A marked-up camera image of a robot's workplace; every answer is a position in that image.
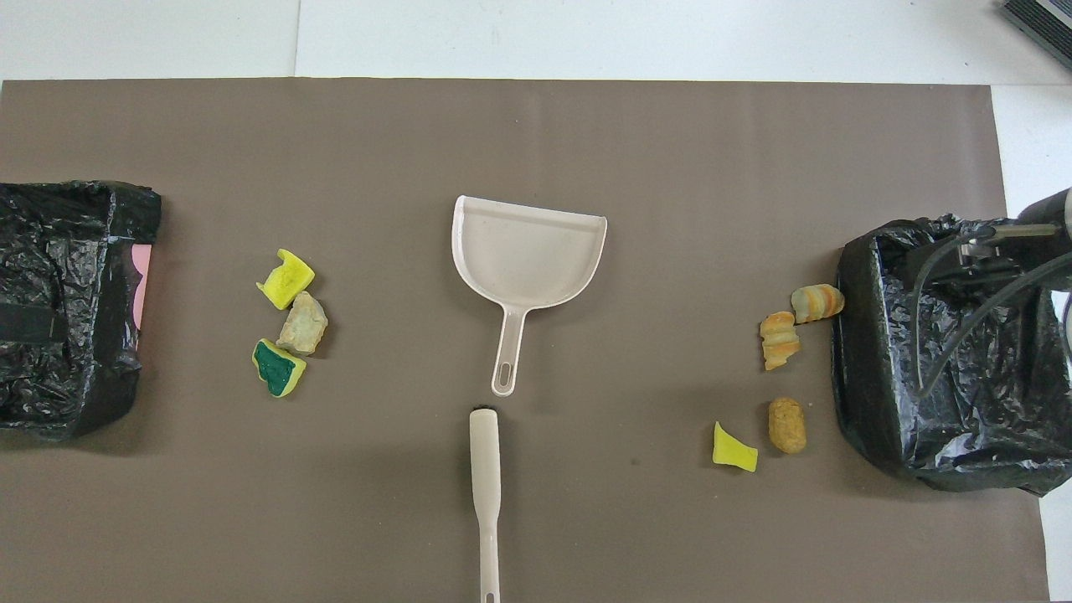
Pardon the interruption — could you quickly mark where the black bagged pink bin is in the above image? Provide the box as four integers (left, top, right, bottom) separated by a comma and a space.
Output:
0, 180, 162, 442

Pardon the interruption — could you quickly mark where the green and yellow sponge piece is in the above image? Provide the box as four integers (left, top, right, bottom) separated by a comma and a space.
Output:
252, 338, 307, 399

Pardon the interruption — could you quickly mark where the brown table mat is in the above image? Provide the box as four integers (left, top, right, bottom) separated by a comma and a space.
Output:
0, 79, 1049, 603

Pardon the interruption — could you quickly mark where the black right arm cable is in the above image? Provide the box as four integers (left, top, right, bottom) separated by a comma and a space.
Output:
911, 226, 1072, 396

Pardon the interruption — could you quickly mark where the beige plastic dustpan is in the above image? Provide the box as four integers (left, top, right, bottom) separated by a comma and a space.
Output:
451, 195, 608, 398

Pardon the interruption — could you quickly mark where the beige foam chunk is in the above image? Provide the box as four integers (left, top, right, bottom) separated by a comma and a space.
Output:
277, 291, 329, 357

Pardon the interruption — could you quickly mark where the striped beige croissant toy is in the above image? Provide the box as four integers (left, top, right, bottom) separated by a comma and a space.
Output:
791, 284, 845, 325

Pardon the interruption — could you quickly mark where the grey ribbed device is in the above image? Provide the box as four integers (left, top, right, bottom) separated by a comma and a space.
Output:
1001, 0, 1072, 72

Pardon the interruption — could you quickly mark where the orange croissant toy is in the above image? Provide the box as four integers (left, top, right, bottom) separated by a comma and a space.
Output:
760, 312, 801, 371

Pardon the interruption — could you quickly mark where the yellow sponge wedge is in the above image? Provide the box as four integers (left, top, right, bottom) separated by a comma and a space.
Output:
713, 421, 759, 473

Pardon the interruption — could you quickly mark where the brown bread nugget toy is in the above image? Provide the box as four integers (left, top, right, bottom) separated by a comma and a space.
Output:
768, 397, 807, 455

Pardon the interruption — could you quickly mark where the beige hand brush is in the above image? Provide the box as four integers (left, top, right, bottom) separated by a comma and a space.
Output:
469, 407, 502, 603

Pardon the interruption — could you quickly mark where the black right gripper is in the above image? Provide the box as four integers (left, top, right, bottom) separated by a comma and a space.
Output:
957, 223, 1064, 273

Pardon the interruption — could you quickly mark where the notched yellow sponge piece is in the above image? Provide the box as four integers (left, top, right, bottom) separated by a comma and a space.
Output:
256, 249, 316, 311

